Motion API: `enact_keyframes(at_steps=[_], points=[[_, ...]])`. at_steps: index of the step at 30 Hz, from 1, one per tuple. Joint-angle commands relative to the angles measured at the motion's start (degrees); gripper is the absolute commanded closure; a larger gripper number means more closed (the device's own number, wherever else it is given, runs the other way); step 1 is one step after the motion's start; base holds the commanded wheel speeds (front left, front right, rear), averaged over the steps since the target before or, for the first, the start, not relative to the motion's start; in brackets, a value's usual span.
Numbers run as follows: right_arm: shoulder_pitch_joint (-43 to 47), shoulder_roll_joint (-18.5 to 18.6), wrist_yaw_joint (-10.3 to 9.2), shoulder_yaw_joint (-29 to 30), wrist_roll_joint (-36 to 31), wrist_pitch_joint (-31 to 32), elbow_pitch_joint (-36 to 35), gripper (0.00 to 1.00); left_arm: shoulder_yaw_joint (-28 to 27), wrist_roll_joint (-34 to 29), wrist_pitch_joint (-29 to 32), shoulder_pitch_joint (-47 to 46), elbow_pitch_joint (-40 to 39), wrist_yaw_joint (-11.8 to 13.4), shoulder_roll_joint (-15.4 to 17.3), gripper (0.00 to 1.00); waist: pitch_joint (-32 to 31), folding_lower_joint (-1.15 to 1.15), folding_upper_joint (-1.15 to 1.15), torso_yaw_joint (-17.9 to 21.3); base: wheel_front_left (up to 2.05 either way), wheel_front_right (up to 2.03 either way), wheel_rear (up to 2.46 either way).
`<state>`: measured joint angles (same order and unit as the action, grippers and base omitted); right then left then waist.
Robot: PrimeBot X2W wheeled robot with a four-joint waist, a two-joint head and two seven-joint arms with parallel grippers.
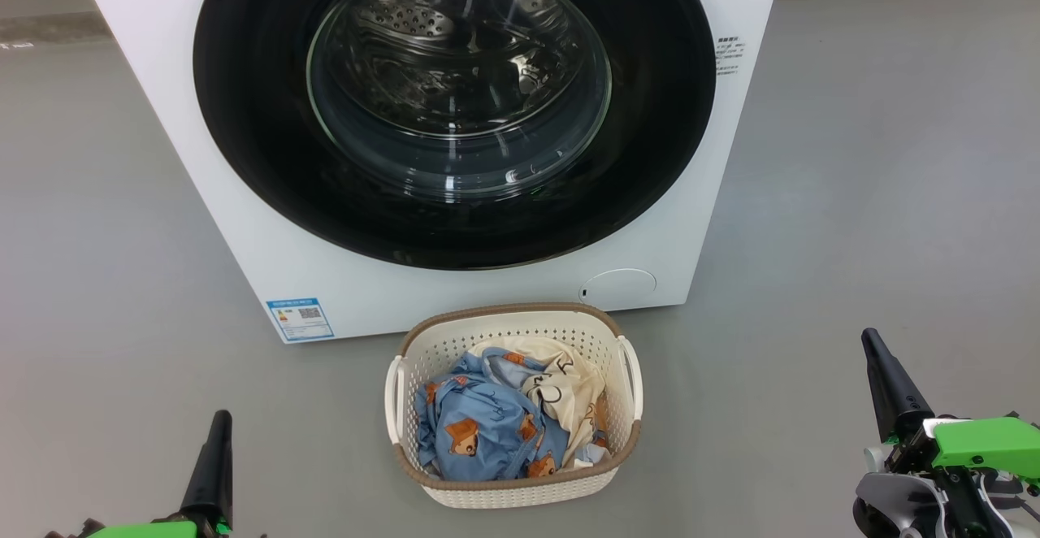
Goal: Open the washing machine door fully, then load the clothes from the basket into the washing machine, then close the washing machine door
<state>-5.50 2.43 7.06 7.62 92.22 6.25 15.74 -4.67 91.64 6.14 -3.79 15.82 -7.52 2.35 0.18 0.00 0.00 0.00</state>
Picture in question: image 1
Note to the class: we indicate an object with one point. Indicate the round white filter cover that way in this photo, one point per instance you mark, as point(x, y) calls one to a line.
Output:
point(619, 288)

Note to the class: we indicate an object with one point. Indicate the small black text label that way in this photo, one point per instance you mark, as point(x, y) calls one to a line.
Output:
point(729, 54)

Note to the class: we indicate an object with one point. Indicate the black round glass washer door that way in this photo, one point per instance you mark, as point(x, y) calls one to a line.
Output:
point(244, 115)

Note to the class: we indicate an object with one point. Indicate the cream and blue garment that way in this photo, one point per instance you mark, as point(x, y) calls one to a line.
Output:
point(569, 392)

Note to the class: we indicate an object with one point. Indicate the blue energy label sticker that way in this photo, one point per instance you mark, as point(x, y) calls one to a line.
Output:
point(299, 320)

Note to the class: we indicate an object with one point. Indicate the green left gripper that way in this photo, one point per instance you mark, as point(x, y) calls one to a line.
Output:
point(142, 531)

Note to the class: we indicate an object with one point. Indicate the blue bear print garment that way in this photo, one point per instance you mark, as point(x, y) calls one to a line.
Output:
point(479, 416)

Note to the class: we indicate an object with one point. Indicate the stainless steel washing machine drum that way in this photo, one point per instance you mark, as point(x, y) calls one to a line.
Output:
point(406, 18)

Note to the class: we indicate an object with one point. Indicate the white front-load washing machine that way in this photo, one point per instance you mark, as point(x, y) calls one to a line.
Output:
point(244, 262)

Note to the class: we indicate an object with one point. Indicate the cream perforated laundry basket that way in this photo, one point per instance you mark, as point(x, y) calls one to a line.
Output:
point(439, 351)

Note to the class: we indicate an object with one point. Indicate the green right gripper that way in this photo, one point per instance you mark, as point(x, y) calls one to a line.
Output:
point(987, 444)

